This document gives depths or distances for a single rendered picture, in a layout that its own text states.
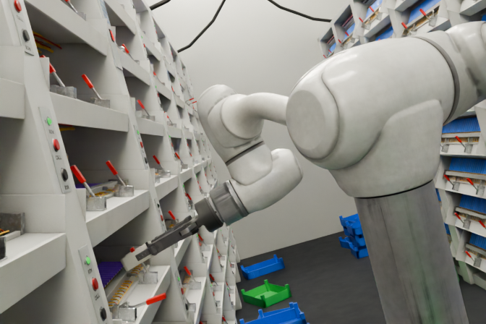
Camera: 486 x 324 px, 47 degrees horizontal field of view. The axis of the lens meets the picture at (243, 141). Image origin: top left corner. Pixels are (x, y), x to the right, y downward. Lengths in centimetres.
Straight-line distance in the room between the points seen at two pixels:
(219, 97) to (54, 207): 56
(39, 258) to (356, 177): 38
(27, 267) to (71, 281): 14
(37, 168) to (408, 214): 47
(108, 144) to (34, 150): 70
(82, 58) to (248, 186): 57
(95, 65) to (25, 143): 73
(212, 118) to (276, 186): 20
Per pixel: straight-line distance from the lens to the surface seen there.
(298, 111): 66
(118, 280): 123
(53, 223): 77
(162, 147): 215
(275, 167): 121
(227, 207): 122
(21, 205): 79
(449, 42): 77
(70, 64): 151
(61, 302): 79
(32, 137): 78
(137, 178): 145
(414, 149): 67
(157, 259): 147
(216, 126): 120
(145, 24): 293
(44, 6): 105
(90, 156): 148
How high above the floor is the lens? 100
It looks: level
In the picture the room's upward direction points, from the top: 16 degrees counter-clockwise
